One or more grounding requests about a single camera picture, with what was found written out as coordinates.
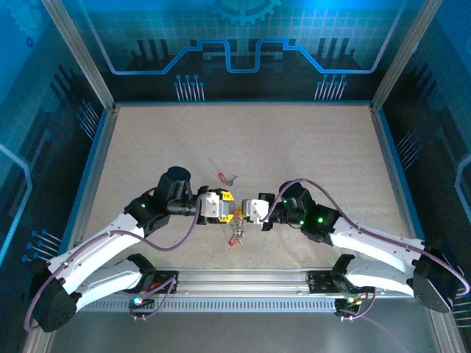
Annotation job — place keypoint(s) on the aluminium table edge rail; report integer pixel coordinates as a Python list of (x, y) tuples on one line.
[(95, 173), (393, 165)]

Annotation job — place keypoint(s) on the blue table edge strip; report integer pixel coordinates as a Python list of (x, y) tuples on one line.
[(243, 103)]

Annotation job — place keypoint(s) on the small red clip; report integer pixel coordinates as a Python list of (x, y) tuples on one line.
[(221, 175)]

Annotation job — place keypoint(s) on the small circuit board with LEDs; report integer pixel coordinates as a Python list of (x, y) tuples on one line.
[(139, 301), (349, 301)]

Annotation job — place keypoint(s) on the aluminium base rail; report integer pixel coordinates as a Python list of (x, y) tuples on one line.
[(239, 281)]

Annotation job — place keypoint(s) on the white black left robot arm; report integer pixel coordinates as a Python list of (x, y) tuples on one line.
[(99, 242)]

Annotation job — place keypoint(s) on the aluminium frame post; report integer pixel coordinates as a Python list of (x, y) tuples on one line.
[(404, 51), (77, 51)]

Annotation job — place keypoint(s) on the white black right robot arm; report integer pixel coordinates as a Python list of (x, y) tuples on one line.
[(371, 239)]

